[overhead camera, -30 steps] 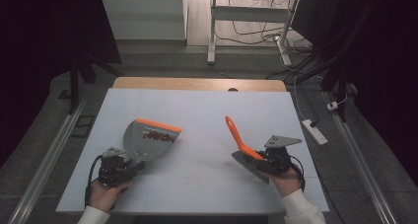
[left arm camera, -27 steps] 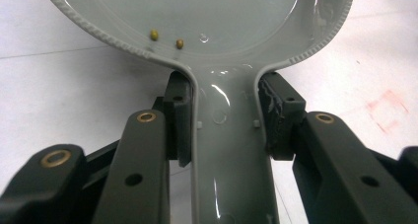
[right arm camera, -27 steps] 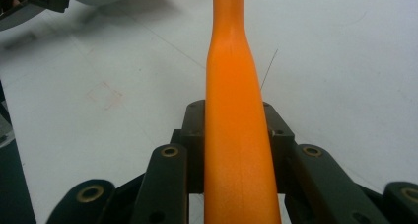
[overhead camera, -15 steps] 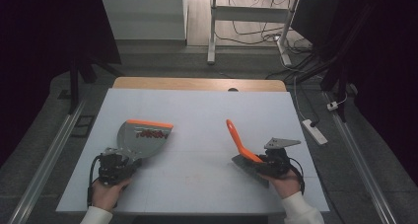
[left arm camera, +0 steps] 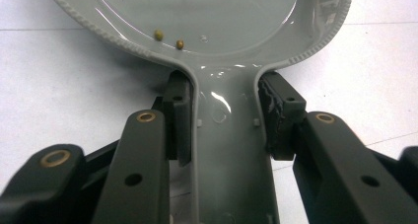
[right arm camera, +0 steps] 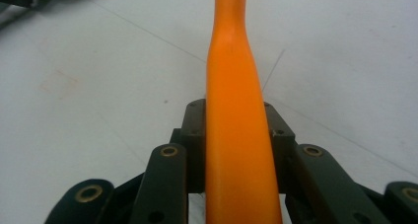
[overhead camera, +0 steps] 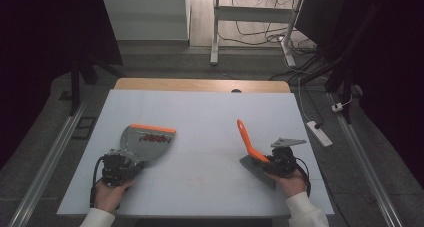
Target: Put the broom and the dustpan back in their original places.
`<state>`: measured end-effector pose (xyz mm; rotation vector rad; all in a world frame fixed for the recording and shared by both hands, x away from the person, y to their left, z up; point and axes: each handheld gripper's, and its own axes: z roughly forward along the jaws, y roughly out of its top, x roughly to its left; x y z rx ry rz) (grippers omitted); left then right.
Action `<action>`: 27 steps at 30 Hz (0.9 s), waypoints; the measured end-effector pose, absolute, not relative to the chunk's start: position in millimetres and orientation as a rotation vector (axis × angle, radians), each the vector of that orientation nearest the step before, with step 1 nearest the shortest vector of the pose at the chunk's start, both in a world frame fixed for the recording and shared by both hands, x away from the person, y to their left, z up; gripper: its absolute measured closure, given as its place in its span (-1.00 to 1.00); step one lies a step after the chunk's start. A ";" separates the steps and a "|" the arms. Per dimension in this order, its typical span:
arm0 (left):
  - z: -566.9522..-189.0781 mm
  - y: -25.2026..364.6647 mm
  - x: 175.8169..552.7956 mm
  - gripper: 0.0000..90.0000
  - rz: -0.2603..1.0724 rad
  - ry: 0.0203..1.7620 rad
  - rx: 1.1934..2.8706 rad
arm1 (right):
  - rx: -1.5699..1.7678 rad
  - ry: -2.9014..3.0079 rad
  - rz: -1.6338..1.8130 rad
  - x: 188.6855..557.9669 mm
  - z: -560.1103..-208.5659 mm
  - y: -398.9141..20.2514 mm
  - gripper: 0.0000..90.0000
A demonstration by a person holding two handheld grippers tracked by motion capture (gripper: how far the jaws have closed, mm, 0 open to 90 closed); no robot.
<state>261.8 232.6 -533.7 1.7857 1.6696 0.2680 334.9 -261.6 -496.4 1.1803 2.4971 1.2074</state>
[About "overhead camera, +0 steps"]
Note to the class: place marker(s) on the grey dustpan with orange edge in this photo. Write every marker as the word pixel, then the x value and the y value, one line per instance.
pixel 140 147

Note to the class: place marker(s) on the pile of red kidney beans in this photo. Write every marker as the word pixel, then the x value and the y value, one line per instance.
pixel 156 138

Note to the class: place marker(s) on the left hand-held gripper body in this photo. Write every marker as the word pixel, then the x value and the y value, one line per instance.
pixel 115 168

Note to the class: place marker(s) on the black metal stand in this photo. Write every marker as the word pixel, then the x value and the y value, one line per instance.
pixel 75 83
pixel 346 77

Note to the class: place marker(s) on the wooden table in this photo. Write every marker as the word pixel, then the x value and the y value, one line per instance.
pixel 166 84

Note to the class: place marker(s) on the small white adapter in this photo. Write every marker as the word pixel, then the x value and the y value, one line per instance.
pixel 337 107

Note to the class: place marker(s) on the white metal desk frame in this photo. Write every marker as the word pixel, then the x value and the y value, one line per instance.
pixel 253 14

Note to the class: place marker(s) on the person's left hand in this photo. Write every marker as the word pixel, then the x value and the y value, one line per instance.
pixel 110 195

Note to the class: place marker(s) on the white cabinet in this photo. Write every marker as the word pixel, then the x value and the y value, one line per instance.
pixel 146 15

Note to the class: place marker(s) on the white power strip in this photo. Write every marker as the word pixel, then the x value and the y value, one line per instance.
pixel 319 133

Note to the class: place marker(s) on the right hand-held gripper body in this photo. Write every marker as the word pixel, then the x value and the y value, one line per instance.
pixel 283 160

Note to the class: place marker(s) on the aluminium floor rail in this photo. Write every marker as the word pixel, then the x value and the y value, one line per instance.
pixel 46 167
pixel 363 160

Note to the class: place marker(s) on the person's right hand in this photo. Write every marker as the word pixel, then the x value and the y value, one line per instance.
pixel 293 183

